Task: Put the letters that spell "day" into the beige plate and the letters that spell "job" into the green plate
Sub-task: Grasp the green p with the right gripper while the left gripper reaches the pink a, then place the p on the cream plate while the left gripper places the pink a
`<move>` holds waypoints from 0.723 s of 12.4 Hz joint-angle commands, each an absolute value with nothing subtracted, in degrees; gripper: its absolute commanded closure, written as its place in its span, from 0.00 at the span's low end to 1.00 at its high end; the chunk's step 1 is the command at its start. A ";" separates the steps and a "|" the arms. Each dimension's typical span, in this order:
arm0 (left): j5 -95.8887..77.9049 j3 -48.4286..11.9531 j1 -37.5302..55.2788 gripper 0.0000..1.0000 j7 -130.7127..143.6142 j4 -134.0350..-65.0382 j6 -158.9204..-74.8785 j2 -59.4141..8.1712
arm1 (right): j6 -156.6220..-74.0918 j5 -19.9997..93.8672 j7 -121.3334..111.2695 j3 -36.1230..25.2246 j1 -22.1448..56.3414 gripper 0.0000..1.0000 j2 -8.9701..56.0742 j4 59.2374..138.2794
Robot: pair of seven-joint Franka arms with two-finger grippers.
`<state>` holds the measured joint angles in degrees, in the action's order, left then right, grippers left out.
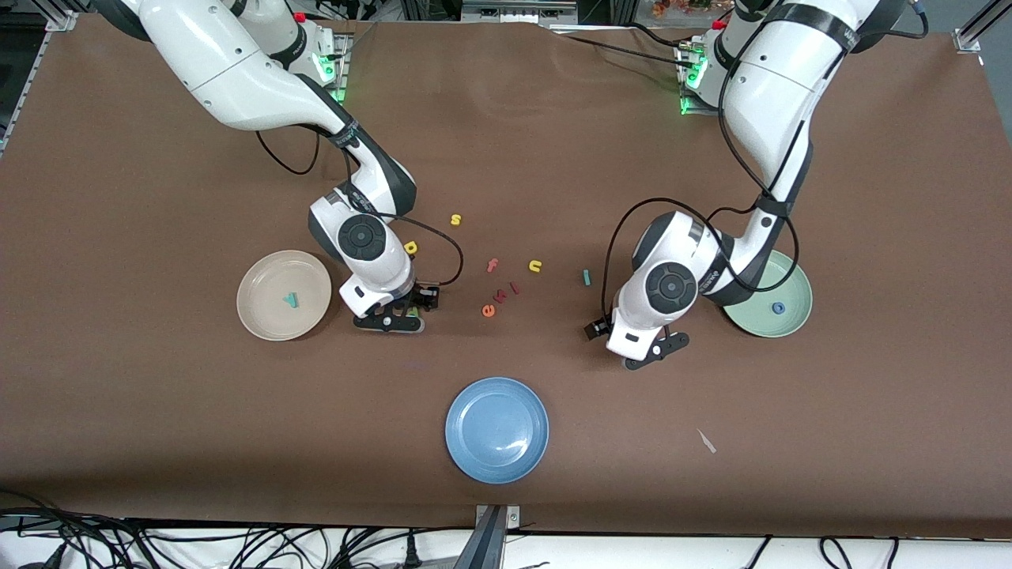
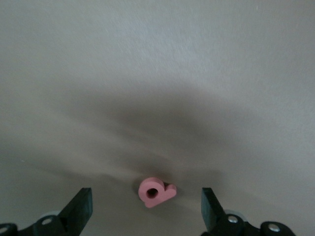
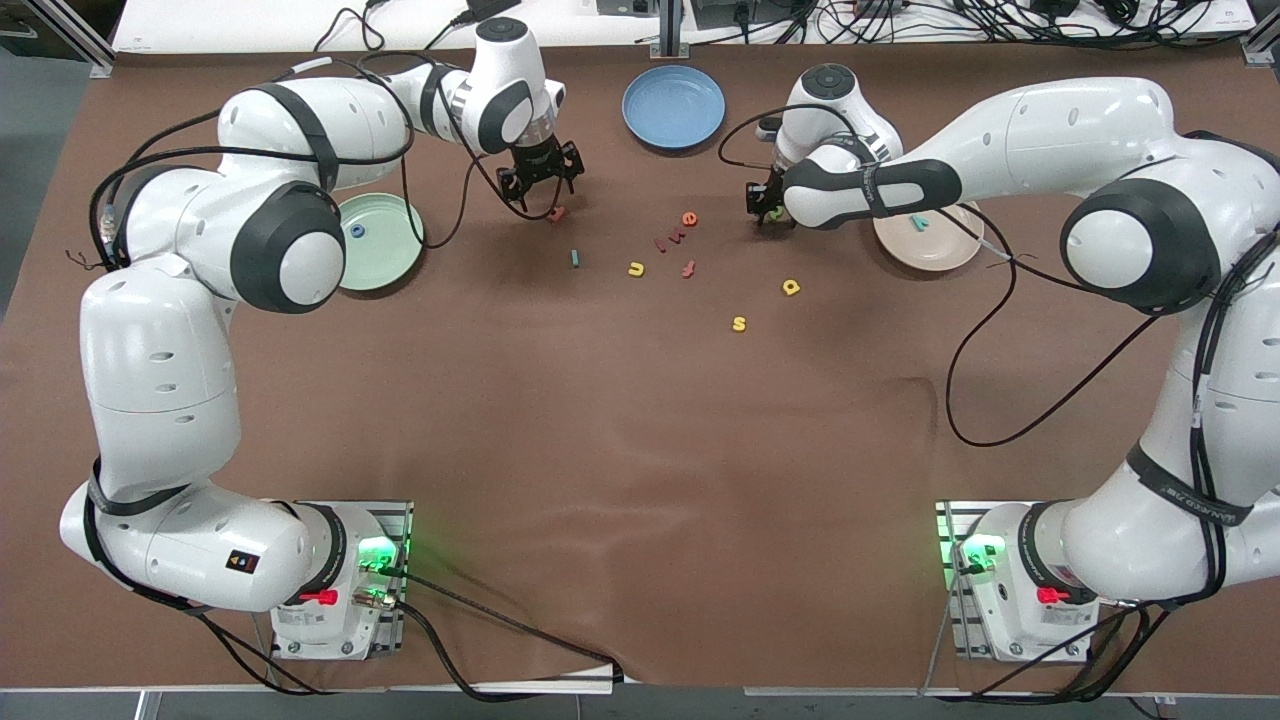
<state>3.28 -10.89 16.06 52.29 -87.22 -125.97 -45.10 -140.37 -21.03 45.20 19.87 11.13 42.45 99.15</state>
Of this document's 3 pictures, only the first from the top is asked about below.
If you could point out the brown table cover sheet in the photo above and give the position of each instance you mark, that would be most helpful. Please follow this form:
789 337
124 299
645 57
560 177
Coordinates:
506 142

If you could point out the aluminium table edge rail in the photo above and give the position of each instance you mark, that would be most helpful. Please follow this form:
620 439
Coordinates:
32 71

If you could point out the pale green plate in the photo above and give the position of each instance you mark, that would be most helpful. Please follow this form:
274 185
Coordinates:
794 296

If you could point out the aluminium corner profile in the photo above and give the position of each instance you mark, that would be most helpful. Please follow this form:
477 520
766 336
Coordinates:
976 32

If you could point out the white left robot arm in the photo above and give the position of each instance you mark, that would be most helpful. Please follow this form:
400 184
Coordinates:
775 95

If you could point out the grey metal frame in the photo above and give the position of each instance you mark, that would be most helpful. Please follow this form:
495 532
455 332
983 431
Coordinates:
518 9

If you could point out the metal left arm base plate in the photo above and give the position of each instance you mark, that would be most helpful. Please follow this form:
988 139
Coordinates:
692 107

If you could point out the blue plate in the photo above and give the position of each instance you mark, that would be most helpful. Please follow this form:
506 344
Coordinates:
496 430

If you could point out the beige brown plate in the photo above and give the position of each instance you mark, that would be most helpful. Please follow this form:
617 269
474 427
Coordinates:
269 276

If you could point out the metal clamp bracket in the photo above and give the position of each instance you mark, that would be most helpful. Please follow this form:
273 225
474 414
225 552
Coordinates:
512 518

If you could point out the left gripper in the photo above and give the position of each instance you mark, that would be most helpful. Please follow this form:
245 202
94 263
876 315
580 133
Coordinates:
594 329

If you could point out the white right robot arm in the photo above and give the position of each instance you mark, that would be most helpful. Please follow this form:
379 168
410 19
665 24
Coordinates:
237 71

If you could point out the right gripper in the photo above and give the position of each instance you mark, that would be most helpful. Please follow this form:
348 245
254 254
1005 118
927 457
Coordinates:
420 296

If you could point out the orange background object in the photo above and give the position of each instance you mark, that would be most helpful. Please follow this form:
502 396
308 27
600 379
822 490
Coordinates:
680 6

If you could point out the small white paper scrap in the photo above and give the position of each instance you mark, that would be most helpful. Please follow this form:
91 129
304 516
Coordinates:
706 441

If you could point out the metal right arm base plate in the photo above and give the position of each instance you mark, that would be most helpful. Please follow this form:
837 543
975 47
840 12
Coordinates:
341 79

